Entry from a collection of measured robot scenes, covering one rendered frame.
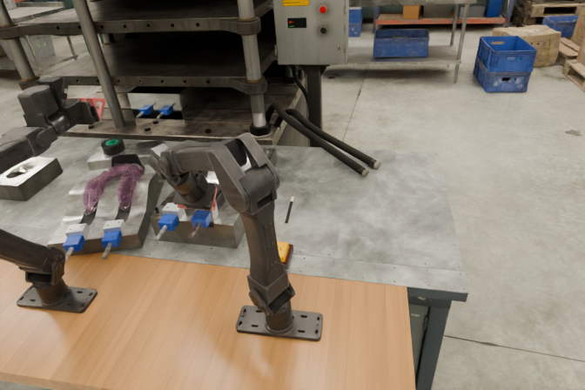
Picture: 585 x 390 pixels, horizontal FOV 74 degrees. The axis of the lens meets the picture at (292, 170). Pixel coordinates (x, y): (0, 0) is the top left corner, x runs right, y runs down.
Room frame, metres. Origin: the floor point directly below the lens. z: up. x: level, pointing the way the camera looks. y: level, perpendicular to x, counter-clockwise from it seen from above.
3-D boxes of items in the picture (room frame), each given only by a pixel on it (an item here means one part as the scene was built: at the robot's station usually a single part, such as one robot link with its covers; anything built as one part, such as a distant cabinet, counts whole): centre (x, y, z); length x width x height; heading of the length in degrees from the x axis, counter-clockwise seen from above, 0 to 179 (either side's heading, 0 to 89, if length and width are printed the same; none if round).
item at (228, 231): (1.12, 0.24, 0.87); 0.50 x 0.26 x 0.14; 166
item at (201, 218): (0.85, 0.26, 0.92); 0.13 x 0.05 x 0.05; 167
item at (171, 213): (0.88, 0.37, 0.89); 0.13 x 0.05 x 0.05; 166
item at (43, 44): (5.68, 3.56, 0.42); 0.60 x 0.42 x 0.33; 66
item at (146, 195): (1.13, 0.61, 0.86); 0.50 x 0.26 x 0.11; 3
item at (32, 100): (0.89, 0.61, 1.24); 0.12 x 0.09 x 0.12; 168
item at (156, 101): (2.03, 0.58, 0.87); 0.50 x 0.27 x 0.17; 166
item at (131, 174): (1.13, 0.61, 0.90); 0.26 x 0.18 x 0.08; 3
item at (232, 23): (2.12, 0.59, 1.20); 1.29 x 0.83 x 0.19; 76
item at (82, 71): (2.12, 0.59, 0.96); 1.29 x 0.83 x 0.18; 76
